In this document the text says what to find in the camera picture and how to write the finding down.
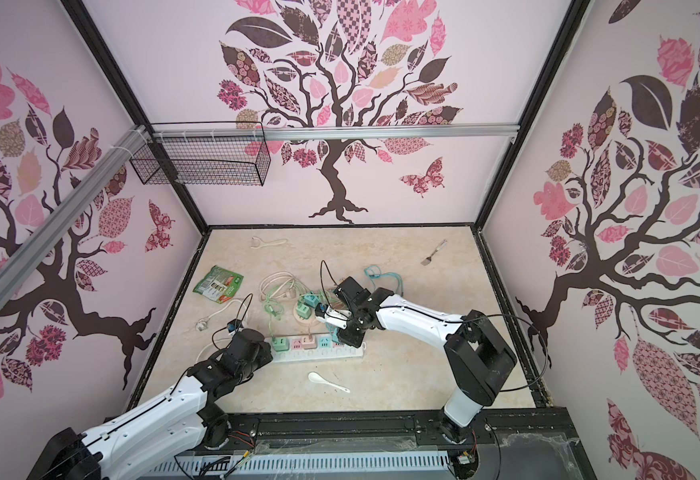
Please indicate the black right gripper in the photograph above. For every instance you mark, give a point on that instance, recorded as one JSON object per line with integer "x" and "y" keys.
{"x": 344, "y": 335}

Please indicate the teal USB charger plug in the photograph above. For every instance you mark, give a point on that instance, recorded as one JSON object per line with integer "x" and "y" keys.
{"x": 311, "y": 300}

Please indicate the green USB charger plug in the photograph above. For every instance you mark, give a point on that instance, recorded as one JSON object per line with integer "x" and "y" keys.
{"x": 303, "y": 312}

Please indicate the light green charger plug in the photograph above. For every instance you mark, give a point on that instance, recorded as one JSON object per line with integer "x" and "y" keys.
{"x": 281, "y": 344}

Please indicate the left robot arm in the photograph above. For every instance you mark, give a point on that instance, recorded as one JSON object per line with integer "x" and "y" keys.
{"x": 181, "y": 418}

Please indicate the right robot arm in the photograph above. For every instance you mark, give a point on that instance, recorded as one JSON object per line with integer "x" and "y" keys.
{"x": 479, "y": 357}

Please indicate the round pink power socket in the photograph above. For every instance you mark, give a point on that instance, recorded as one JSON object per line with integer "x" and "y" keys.
{"x": 308, "y": 326}

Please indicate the white ceramic spoon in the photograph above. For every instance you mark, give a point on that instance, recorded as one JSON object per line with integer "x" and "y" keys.
{"x": 316, "y": 378}

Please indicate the white multicolour power strip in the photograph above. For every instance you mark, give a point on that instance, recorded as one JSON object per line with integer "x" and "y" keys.
{"x": 338, "y": 352}

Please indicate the metal fork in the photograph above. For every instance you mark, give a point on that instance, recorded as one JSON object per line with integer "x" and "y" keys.
{"x": 427, "y": 260}

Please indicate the pale yellow peeler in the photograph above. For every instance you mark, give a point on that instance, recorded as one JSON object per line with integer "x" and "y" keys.
{"x": 259, "y": 243}

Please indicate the green snack packet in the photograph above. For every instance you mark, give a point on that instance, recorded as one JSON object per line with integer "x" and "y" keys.
{"x": 219, "y": 285}

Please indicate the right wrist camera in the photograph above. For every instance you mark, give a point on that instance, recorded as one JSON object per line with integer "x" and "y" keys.
{"x": 328, "y": 315}

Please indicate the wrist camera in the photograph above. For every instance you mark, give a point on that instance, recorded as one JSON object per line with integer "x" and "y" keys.
{"x": 328, "y": 315}
{"x": 234, "y": 326}

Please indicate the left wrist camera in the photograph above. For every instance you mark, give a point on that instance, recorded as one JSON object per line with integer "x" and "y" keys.
{"x": 234, "y": 326}

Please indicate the black wire basket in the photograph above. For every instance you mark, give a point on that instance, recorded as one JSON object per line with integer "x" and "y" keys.
{"x": 219, "y": 153}

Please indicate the aluminium rail left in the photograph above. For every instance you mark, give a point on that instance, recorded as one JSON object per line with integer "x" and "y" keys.
{"x": 31, "y": 253}

